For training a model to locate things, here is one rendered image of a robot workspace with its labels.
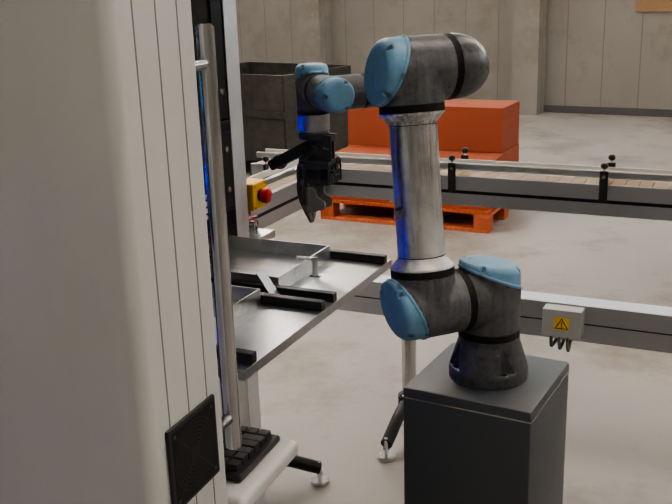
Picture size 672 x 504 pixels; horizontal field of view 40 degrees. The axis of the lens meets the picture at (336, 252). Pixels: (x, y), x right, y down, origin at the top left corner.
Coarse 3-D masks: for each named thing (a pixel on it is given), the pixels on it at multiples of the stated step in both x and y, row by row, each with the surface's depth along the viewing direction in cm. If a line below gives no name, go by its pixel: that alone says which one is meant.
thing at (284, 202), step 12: (264, 156) 288; (264, 168) 288; (276, 180) 274; (288, 180) 286; (276, 192) 270; (288, 192) 277; (324, 192) 300; (276, 204) 271; (288, 204) 278; (300, 204) 285; (264, 216) 265; (276, 216) 271
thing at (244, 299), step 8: (232, 288) 193; (240, 288) 192; (248, 288) 191; (256, 288) 190; (232, 296) 193; (240, 296) 192; (248, 296) 186; (256, 296) 189; (240, 304) 183; (248, 304) 186; (256, 304) 189; (240, 312) 184; (248, 312) 187
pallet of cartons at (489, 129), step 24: (360, 120) 624; (456, 120) 594; (480, 120) 586; (504, 120) 583; (360, 144) 628; (384, 144) 620; (456, 144) 598; (480, 144) 591; (504, 144) 589; (336, 216) 605; (360, 216) 603; (480, 216) 560; (504, 216) 591
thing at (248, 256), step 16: (240, 240) 230; (256, 240) 228; (272, 240) 226; (240, 256) 225; (256, 256) 224; (272, 256) 224; (288, 256) 223; (320, 256) 216; (240, 272) 201; (256, 272) 212; (272, 272) 211; (288, 272) 201; (304, 272) 209
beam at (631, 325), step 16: (368, 288) 309; (352, 304) 313; (368, 304) 310; (528, 304) 286; (544, 304) 284; (560, 304) 282; (576, 304) 280; (592, 304) 279; (608, 304) 279; (624, 304) 278; (640, 304) 278; (528, 320) 287; (592, 320) 279; (608, 320) 277; (624, 320) 274; (640, 320) 272; (656, 320) 270; (544, 336) 287; (592, 336) 280; (608, 336) 278; (624, 336) 276; (640, 336) 274; (656, 336) 272
